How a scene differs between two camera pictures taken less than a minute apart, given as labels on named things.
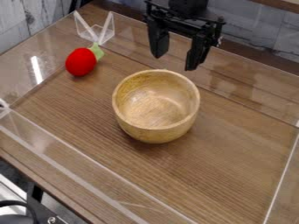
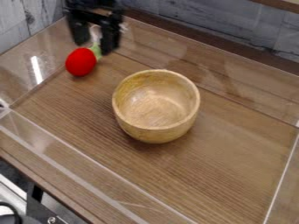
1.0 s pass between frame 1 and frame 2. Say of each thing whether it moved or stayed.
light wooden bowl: stayed
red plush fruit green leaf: stayed
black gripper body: moved
